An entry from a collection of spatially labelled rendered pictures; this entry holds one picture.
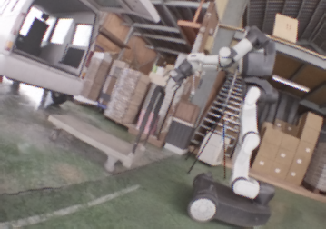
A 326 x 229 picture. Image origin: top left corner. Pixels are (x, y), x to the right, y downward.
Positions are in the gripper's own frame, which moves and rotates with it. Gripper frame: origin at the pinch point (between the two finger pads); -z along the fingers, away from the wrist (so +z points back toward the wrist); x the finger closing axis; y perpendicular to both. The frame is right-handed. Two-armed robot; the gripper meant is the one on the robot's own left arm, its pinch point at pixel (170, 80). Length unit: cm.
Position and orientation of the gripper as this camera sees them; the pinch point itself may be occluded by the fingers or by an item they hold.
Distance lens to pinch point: 136.9
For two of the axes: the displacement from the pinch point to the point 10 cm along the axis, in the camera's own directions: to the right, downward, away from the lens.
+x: -6.2, -7.7, 1.4
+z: 7.7, -6.3, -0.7
